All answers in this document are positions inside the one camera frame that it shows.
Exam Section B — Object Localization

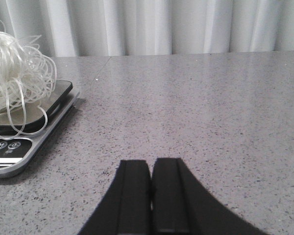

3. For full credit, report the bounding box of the white pleated curtain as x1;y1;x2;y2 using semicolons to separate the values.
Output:
0;0;294;57

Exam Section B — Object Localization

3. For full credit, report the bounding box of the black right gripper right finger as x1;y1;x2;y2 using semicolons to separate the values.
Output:
152;158;264;235

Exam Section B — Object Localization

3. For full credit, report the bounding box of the white vermicelli bundle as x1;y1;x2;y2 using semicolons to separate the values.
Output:
0;31;57;139

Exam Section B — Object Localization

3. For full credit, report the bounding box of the silver black kitchen scale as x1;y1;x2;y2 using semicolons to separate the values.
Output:
0;80;79;178

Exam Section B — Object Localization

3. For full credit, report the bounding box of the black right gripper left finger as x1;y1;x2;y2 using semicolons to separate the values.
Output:
79;160;151;235

